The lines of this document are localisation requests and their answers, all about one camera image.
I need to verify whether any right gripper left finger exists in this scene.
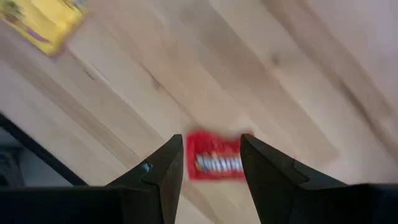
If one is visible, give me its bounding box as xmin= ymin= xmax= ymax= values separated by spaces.
xmin=0 ymin=133 xmax=184 ymax=224

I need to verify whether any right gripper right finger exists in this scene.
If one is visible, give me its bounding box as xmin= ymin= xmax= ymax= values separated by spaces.
xmin=239 ymin=133 xmax=398 ymax=224

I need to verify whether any red Skittles packet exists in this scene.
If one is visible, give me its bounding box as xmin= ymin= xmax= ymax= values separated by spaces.
xmin=185 ymin=129 xmax=254 ymax=182

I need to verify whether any yellow candy packet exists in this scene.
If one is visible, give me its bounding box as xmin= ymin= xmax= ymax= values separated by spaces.
xmin=0 ymin=0 xmax=90 ymax=57

